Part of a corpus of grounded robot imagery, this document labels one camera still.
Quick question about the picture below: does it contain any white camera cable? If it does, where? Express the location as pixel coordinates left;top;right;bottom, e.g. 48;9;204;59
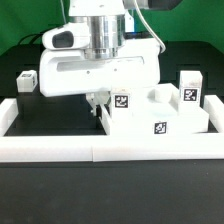
131;0;167;54

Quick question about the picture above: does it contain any white square tabletop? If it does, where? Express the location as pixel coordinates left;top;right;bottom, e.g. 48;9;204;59
99;83;210;136

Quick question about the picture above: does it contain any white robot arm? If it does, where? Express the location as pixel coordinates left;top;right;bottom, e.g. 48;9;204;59
39;0;182;115

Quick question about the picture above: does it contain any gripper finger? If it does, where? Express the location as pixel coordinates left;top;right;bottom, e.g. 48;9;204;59
86;92;110;116

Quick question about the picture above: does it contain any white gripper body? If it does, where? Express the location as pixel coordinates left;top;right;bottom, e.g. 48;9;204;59
39;38;160;97

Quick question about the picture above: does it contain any white U-shaped obstacle fence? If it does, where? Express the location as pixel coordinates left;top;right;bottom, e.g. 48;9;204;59
0;98;224;163

